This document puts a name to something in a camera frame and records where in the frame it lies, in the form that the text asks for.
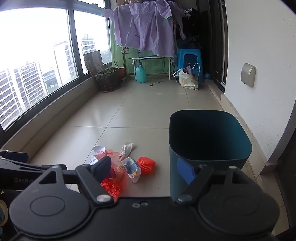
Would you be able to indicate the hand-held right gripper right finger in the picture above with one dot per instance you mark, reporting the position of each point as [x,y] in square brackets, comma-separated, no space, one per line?
[185,171]

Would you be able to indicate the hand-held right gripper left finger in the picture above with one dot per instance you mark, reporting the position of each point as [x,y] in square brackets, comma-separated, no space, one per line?
[103,167]

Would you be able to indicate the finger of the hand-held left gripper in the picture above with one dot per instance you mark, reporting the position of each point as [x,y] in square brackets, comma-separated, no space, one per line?
[23,168]
[13,156]

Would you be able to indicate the white torn carton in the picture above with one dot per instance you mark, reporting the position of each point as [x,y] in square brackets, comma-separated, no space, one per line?
[94,160]

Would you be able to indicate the red plastic bag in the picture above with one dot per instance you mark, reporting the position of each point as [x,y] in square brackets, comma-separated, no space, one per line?
[118,162]
[111,187]

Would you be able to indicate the white wrapper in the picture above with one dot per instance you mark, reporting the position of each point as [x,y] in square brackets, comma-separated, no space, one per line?
[131,169]

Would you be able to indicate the white knotted plastic bag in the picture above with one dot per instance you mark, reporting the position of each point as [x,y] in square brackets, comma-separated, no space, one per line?
[127,148]

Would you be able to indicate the orange foam fruit net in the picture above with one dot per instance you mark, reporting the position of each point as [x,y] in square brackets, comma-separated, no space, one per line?
[146,165]

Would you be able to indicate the dark teal trash bin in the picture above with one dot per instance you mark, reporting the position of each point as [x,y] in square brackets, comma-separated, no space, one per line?
[208,139]

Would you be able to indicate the large patterned flower pot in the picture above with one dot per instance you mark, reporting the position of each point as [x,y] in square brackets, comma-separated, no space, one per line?
[107,81]

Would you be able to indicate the white shopping bag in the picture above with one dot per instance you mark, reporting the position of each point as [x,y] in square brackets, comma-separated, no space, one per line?
[187,81]

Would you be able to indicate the small orange flower pot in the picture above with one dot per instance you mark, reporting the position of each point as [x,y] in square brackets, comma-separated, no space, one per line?
[122,73]

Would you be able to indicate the blue ball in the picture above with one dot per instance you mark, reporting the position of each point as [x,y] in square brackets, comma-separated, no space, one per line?
[207,75]

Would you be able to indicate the teal spray bottle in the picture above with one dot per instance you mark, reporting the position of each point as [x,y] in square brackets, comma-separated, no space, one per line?
[140,74]

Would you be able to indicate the purple bag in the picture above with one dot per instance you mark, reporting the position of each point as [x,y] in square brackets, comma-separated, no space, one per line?
[189,69]

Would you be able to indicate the brown cardboard sheet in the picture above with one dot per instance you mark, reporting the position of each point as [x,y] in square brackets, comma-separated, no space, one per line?
[92,61]

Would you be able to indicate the white low bench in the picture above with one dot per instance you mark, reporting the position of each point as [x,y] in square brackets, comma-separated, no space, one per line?
[150,58]

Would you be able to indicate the clothes hanger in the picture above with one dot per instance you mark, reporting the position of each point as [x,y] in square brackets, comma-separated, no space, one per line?
[125,50]

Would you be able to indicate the blue plastic stool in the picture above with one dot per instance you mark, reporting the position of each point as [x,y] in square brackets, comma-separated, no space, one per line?
[189,52]

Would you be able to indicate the dark sliding door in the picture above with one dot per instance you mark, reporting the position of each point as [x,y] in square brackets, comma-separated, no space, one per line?
[215,46]

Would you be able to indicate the purple hanging cloth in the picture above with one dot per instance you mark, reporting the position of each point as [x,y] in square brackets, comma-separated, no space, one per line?
[143,25]

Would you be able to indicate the dark garment with white print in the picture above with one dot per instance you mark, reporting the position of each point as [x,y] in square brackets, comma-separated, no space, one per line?
[190,15]

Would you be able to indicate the grey wall socket cover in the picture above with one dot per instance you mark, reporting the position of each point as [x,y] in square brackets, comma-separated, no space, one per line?
[248,75]

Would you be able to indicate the black window frame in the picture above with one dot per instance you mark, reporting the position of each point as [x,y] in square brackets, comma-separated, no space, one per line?
[71,46]

